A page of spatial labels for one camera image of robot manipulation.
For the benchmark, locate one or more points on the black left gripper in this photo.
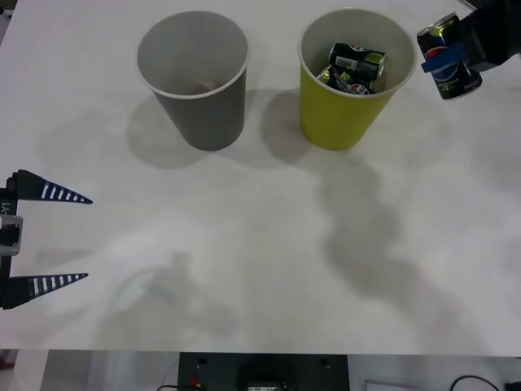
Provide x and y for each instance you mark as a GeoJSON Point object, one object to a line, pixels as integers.
{"type": "Point", "coordinates": [7, 203]}

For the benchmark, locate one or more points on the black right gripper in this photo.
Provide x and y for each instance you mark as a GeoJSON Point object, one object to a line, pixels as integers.
{"type": "Point", "coordinates": [496, 32]}

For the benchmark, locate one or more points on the black drink can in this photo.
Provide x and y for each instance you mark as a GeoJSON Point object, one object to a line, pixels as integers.
{"type": "Point", "coordinates": [454, 85]}
{"type": "Point", "coordinates": [346, 83]}
{"type": "Point", "coordinates": [358, 59]}

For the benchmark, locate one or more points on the yellow-green plastic bin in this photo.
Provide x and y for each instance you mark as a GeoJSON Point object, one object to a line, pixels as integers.
{"type": "Point", "coordinates": [338, 122]}

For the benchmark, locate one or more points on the grey plastic bin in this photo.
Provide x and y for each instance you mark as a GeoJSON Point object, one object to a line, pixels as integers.
{"type": "Point", "coordinates": [211, 118]}

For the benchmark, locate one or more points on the black robot torso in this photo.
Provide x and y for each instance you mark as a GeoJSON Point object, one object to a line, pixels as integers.
{"type": "Point", "coordinates": [220, 370]}

